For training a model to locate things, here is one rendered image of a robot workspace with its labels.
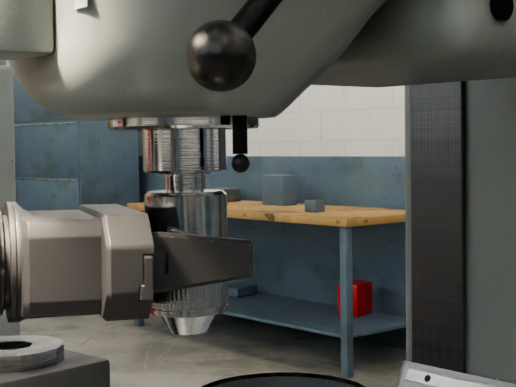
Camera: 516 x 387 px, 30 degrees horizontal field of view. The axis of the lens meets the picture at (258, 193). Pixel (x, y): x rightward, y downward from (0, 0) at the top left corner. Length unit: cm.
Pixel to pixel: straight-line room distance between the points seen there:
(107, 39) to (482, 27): 21
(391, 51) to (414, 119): 34
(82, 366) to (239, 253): 32
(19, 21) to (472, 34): 24
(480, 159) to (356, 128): 543
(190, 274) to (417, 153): 42
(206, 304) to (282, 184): 579
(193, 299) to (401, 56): 19
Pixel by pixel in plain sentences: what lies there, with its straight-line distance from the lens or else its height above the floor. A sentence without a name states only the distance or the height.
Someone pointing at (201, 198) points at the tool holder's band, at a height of 127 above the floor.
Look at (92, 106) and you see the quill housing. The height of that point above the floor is 132.
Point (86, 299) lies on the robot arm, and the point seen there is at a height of 122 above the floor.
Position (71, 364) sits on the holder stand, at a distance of 83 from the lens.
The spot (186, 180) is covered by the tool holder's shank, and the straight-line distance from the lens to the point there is 54.
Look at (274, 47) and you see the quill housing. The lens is 49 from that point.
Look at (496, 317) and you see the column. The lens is 87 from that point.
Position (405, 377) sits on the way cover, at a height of 107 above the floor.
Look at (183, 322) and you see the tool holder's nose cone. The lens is 54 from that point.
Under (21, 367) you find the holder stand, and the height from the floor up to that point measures 112.
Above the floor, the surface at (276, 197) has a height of 93.
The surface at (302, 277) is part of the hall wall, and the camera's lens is 671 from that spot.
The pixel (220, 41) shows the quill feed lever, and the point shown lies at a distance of 40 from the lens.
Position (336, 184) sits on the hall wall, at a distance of 641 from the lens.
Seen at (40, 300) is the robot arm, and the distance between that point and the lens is 50.
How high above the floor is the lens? 130
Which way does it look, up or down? 3 degrees down
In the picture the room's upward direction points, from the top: 1 degrees counter-clockwise
